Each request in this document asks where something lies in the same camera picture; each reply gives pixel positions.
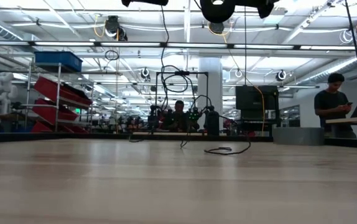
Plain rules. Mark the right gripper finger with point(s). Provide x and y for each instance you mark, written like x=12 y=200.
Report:
x=265 y=7

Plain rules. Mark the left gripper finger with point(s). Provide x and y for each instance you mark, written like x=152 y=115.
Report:
x=147 y=2

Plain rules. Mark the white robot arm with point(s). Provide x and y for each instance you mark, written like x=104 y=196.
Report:
x=2 y=90

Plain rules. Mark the white ceiling box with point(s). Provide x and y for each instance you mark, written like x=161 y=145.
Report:
x=276 y=17

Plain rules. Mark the thin black vertical pole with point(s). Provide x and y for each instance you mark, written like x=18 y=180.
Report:
x=245 y=46

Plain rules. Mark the long ceiling light strip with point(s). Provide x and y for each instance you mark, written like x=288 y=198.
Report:
x=197 y=45

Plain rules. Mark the black monitor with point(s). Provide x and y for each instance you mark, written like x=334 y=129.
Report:
x=253 y=98

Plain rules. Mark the white pillar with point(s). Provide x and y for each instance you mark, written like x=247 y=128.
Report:
x=210 y=81

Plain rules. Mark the blue storage bin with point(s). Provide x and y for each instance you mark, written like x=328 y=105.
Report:
x=58 y=59

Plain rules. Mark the person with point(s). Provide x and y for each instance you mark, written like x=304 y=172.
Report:
x=332 y=102
x=179 y=107

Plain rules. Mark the red storage bin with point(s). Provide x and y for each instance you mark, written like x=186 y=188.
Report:
x=51 y=112
x=60 y=91
x=46 y=128

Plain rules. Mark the metal shelf rack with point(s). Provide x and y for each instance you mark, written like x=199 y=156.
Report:
x=58 y=102

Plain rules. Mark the wooden bench table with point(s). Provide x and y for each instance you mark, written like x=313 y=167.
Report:
x=349 y=120

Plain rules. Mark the black camera gantry frame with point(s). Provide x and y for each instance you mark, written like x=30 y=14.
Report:
x=182 y=73

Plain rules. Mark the black aluminium table frame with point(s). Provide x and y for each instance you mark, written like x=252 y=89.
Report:
x=72 y=136

